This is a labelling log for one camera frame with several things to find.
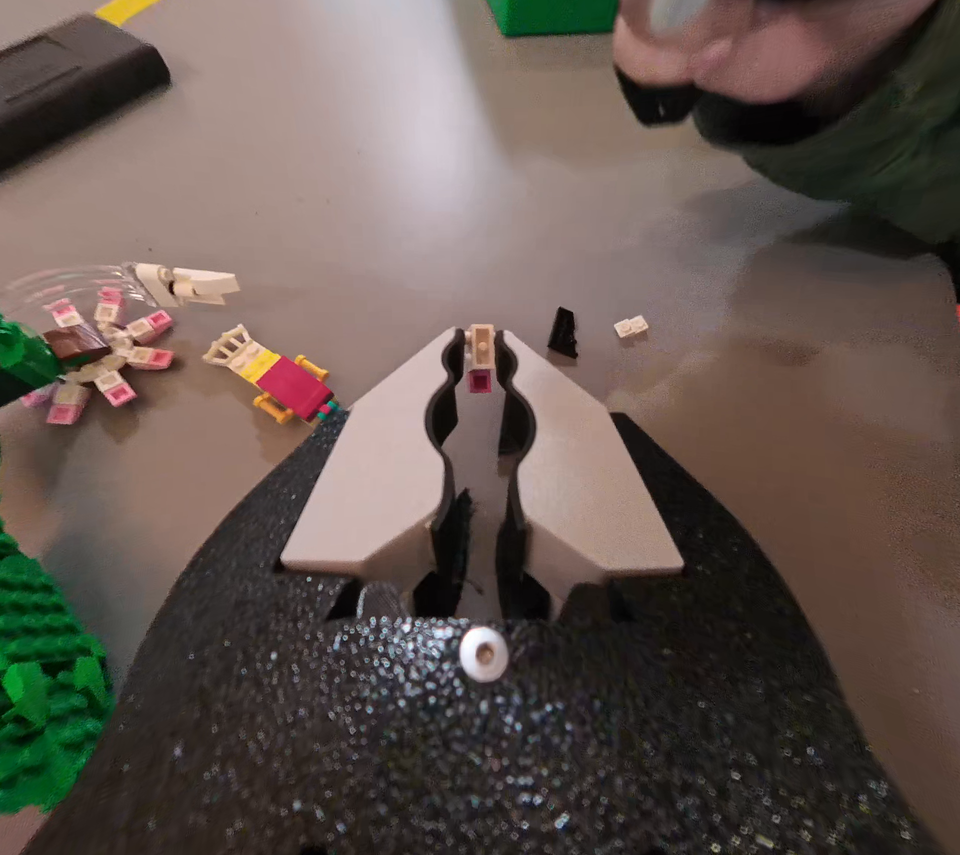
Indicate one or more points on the pink lego flower assembly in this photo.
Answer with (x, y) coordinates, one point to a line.
(112, 356)

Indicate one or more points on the yellow and magenta lego assembly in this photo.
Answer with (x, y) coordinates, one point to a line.
(289, 382)

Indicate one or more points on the clear plastic bag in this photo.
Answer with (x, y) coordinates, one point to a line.
(67, 281)

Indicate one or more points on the person's right forearm green sleeve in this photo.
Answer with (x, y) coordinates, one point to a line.
(885, 142)

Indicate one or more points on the person's right hand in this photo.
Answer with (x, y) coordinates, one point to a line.
(765, 52)

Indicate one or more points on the white lego assembly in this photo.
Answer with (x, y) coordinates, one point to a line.
(196, 283)

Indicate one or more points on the green lego plant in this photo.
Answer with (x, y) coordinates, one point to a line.
(26, 356)

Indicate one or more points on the small white lego plate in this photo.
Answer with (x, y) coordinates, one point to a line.
(631, 327)

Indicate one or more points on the small black lego piece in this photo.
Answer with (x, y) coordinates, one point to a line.
(563, 334)

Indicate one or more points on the black plastic case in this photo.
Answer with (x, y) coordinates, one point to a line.
(67, 82)

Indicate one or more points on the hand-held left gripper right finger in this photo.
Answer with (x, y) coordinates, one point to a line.
(592, 495)

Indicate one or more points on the tan and pink lego piece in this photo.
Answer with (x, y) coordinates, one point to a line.
(481, 356)

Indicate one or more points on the green lego baseplate structure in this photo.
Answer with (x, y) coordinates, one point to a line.
(45, 682)

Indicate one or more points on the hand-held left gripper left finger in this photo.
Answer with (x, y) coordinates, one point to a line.
(367, 487)

